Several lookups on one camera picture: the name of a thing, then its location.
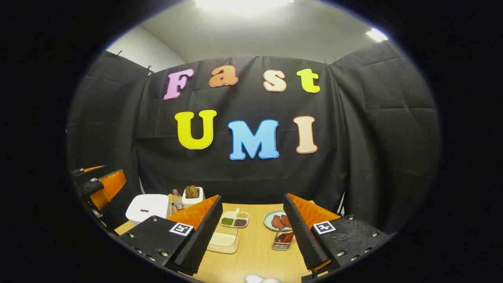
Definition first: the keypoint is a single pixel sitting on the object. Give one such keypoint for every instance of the brown toast slice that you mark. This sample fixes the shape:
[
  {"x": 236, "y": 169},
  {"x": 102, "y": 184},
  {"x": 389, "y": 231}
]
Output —
[
  {"x": 188, "y": 192},
  {"x": 195, "y": 191}
]

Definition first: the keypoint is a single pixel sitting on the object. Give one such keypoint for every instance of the white rice cooker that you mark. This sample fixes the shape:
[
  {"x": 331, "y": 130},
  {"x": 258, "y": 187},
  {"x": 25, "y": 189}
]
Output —
[{"x": 147, "y": 208}]

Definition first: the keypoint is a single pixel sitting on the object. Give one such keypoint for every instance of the small ceiling light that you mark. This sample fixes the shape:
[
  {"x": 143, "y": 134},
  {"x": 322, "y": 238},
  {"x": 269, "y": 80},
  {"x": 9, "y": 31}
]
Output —
[{"x": 377, "y": 34}]

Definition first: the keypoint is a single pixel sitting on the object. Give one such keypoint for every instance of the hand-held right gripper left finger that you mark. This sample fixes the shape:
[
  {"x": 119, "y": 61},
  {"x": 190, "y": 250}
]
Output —
[{"x": 204, "y": 232}]

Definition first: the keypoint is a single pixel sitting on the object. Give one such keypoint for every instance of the large ceiling light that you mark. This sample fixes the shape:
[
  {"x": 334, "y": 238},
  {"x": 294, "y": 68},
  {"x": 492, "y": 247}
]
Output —
[{"x": 243, "y": 3}]

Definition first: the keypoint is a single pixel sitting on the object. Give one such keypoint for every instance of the dark brown wooden spoon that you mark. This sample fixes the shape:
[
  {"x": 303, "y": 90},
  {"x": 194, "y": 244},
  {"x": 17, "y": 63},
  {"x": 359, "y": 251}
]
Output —
[{"x": 285, "y": 237}]

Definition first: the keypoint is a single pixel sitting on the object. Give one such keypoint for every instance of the clear bottle with red label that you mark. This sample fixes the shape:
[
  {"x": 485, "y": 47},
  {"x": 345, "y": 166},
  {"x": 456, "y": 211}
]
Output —
[{"x": 177, "y": 202}]

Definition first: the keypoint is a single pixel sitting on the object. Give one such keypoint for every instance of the pale green plate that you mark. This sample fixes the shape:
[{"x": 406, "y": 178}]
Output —
[{"x": 268, "y": 220}]

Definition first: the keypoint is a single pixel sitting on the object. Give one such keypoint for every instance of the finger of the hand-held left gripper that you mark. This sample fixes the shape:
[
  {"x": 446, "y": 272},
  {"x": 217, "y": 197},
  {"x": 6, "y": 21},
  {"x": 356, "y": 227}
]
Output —
[
  {"x": 94, "y": 169},
  {"x": 112, "y": 186}
]

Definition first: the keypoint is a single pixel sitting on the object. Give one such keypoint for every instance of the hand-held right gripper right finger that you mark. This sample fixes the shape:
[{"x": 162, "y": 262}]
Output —
[{"x": 304, "y": 236}]

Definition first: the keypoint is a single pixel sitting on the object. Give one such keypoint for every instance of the white toaster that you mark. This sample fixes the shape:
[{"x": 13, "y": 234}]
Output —
[{"x": 192, "y": 202}]

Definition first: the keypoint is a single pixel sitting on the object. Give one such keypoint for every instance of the clear box of rice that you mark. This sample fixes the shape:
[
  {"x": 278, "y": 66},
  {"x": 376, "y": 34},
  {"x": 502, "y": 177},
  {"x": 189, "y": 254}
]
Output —
[{"x": 224, "y": 241}]

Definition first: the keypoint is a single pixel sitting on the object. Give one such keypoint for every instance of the red meat slice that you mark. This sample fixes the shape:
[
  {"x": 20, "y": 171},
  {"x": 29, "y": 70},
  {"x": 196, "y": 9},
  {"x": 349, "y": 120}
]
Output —
[
  {"x": 277, "y": 222},
  {"x": 286, "y": 220}
]

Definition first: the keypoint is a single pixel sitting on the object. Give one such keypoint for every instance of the white divided dish of beans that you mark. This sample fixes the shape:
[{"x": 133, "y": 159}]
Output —
[{"x": 234, "y": 219}]

